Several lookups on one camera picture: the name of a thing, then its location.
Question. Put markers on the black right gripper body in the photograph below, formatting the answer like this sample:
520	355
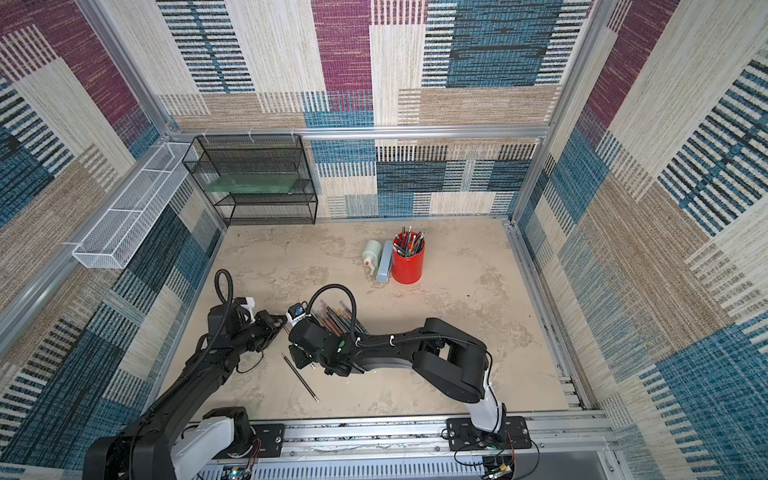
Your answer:
302	339

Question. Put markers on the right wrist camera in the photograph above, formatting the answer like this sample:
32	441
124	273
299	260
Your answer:
296	313

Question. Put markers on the white wire mesh basket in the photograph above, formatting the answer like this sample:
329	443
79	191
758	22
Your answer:
115	238

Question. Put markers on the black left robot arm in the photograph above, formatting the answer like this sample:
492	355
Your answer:
160	444

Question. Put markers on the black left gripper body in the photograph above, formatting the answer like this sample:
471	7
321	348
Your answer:
259	334

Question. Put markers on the black wire mesh shelf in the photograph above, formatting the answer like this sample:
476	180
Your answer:
209	157

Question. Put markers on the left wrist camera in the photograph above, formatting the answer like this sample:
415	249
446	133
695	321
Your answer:
244	306

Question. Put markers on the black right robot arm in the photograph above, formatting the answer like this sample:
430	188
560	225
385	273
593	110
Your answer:
454	362

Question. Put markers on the green board on shelf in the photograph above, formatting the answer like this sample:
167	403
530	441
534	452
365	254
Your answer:
253	184

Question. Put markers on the light blue eraser box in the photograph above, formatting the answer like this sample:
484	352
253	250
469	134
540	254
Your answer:
385	263

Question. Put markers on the pencils in red cup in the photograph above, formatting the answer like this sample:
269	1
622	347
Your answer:
408	243

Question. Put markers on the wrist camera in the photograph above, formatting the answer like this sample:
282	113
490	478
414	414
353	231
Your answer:
296	313
244	306

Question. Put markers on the red pencil cup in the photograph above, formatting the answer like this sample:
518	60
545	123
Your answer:
407	270

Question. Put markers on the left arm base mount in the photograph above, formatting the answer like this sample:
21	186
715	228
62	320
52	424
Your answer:
266	442

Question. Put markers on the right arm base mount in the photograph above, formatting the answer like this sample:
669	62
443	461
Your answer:
463	435

